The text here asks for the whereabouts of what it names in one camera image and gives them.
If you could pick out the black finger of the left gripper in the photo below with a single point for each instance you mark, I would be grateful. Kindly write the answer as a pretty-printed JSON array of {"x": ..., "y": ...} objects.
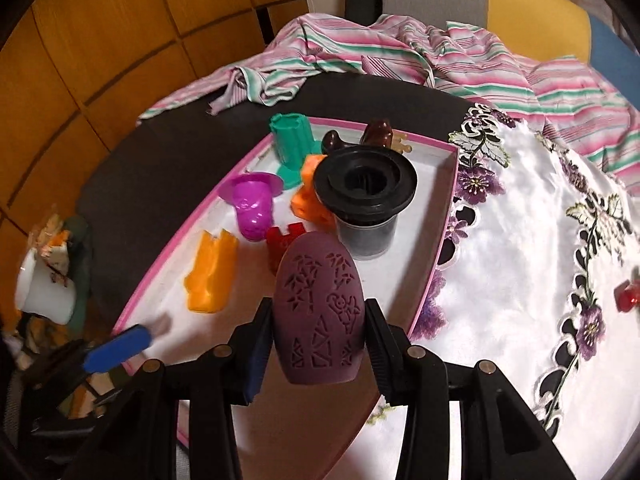
[{"x": 251, "y": 345}]

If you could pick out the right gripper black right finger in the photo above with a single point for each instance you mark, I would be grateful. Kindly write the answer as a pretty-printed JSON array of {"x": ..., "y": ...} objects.
[{"x": 387, "y": 346}]

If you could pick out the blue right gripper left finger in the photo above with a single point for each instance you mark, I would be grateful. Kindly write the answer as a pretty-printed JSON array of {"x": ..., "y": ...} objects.
[{"x": 117, "y": 350}]

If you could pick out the orange plastic boat toy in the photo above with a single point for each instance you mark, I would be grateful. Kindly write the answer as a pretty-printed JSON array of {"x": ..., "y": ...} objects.
[{"x": 210, "y": 282}]

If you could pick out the purple oval case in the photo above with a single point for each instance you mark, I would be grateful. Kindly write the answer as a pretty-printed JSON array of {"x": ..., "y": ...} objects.
[{"x": 318, "y": 310}]

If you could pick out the red puzzle block toy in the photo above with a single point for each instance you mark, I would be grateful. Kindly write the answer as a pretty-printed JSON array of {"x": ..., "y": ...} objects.
[{"x": 278, "y": 243}]

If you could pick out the orange cube block toy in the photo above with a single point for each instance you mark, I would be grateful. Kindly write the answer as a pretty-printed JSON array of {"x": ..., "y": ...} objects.
[{"x": 305, "y": 203}]

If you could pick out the magenta plastic mould toy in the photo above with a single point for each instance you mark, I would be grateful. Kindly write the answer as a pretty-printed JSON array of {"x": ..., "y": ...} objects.
[{"x": 251, "y": 195}]

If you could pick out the black grey cup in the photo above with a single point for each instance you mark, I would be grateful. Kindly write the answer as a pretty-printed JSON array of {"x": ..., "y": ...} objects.
[{"x": 365, "y": 188}]

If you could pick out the green plastic cylinder toy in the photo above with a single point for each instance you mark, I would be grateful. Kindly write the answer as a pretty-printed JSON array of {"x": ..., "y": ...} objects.
[{"x": 293, "y": 141}]

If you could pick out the dark brown wooden toy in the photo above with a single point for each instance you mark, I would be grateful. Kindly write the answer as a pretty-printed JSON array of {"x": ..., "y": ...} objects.
[{"x": 377, "y": 133}]

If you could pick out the red shiny capsule toy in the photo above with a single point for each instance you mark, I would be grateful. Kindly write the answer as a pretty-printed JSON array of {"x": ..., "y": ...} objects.
[{"x": 627, "y": 295}]

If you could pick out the white mug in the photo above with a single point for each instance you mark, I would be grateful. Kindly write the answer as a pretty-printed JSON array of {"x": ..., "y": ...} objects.
[{"x": 42, "y": 291}]

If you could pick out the pink white tray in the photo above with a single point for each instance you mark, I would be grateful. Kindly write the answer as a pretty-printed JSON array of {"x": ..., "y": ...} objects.
[{"x": 318, "y": 388}]

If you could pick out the white floral embroidered tablecloth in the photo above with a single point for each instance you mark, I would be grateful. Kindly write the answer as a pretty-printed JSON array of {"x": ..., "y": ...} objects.
[{"x": 538, "y": 243}]

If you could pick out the pink green striped cloth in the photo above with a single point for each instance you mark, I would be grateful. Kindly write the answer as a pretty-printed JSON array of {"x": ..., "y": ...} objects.
[{"x": 567, "y": 99}]

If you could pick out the grey yellow blue chair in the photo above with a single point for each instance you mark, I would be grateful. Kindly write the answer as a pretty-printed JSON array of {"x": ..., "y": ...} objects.
[{"x": 538, "y": 29}]

